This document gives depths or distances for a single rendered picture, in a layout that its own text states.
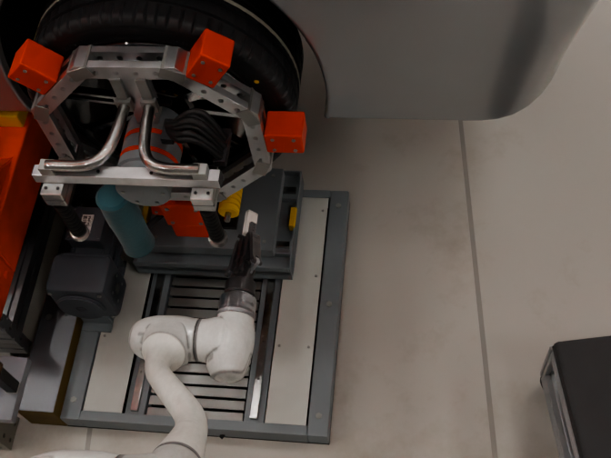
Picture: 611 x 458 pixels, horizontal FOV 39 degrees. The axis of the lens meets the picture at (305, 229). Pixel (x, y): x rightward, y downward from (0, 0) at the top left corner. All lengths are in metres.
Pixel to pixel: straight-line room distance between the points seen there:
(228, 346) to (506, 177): 1.36
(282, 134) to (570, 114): 1.43
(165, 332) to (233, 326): 0.16
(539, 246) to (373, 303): 0.57
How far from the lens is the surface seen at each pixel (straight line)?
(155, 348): 1.98
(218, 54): 1.84
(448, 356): 2.68
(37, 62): 2.01
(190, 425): 1.70
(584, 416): 2.31
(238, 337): 2.00
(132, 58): 1.95
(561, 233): 2.91
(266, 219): 2.67
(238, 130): 2.31
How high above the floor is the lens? 2.49
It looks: 59 degrees down
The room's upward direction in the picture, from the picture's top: 11 degrees counter-clockwise
